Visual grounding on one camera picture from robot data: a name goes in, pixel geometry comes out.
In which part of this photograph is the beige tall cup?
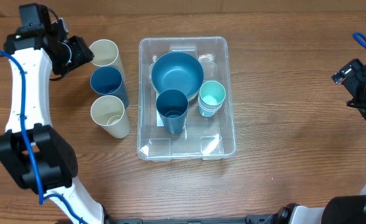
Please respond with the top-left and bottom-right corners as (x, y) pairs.
(89, 39), (126, 82)
(90, 95), (131, 138)

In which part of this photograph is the dark blue tall cup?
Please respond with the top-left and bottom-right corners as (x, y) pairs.
(156, 89), (189, 134)
(90, 66), (129, 109)

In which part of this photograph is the dark blue bowl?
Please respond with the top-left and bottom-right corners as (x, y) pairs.
(151, 52), (205, 89)

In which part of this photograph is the cream bowl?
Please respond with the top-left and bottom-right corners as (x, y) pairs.
(188, 93), (198, 102)
(153, 85), (200, 101)

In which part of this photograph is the mint green small cup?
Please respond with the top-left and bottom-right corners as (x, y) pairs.
(199, 80), (226, 108)

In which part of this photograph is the pink small cup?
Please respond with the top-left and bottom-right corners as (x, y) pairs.
(198, 101), (221, 111)

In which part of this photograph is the light blue small cup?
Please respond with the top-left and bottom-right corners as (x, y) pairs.
(199, 107), (217, 118)

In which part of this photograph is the grey small cup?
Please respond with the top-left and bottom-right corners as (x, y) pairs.
(198, 95), (223, 111)

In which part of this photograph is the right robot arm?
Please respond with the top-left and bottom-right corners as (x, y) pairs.
(265, 58), (366, 224)

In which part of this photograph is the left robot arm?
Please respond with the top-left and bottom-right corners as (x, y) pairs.
(0, 3), (111, 223)

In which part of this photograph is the white label in bin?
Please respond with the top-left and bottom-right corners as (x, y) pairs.
(156, 111), (164, 127)

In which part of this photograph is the clear plastic storage bin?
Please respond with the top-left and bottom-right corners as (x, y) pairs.
(137, 37), (237, 161)

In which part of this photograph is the left blue cable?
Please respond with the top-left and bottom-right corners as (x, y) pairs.
(0, 49), (90, 224)

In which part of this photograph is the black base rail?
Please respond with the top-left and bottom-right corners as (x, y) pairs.
(111, 214), (277, 224)

